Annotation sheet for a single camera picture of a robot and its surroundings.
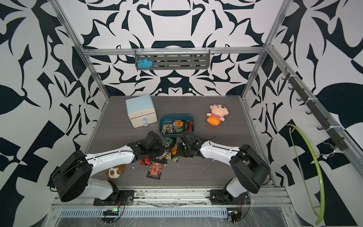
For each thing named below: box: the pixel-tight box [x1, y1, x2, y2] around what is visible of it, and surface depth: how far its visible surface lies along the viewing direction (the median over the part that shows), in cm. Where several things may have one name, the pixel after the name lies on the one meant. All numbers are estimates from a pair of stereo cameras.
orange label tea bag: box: [175, 121, 184, 127], surface depth 101 cm
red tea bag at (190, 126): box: [189, 122, 194, 133], surface depth 102 cm
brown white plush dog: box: [104, 164, 127, 182], surface depth 81 cm
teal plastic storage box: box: [158, 113, 195, 138], surface depth 101 cm
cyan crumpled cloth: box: [137, 58, 154, 71], surface depth 93 cm
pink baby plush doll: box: [206, 103, 230, 126], surface depth 104 cm
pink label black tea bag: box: [146, 161, 164, 180], surface depth 85 cm
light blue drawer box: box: [125, 94, 158, 129], surface depth 98 cm
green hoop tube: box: [286, 123, 325, 226], surface depth 55 cm
